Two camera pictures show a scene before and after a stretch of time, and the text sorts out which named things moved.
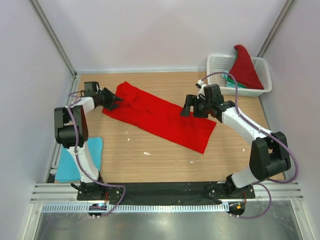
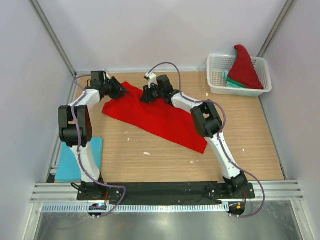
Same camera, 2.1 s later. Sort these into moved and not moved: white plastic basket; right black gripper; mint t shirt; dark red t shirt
Moved: right black gripper
Not moved: dark red t shirt; white plastic basket; mint t shirt
